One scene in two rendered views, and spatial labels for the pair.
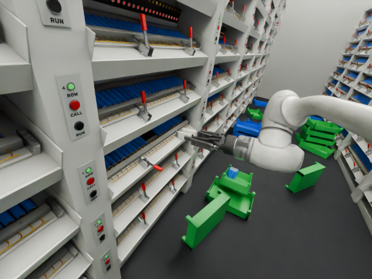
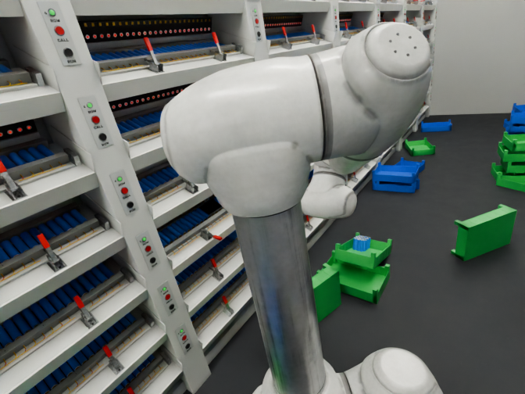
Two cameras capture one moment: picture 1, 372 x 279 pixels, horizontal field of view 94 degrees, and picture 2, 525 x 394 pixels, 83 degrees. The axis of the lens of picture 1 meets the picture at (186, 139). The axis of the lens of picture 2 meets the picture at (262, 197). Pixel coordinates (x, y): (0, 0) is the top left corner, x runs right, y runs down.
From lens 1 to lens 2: 0.50 m
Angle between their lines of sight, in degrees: 16
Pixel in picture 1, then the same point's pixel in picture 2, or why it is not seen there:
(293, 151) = (335, 193)
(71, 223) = (141, 287)
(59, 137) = (118, 213)
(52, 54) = (105, 162)
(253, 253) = (380, 343)
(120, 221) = (193, 299)
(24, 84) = (94, 184)
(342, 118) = not seen: hidden behind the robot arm
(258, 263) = not seen: hidden behind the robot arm
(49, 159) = (116, 232)
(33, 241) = (115, 298)
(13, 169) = (94, 239)
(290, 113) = not seen: hidden behind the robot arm
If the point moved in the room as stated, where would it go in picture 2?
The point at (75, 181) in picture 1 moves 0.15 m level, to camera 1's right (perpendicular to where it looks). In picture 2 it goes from (135, 248) to (181, 248)
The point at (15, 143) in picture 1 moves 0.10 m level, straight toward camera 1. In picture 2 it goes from (94, 223) to (101, 235)
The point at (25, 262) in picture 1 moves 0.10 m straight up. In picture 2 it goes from (111, 310) to (96, 283)
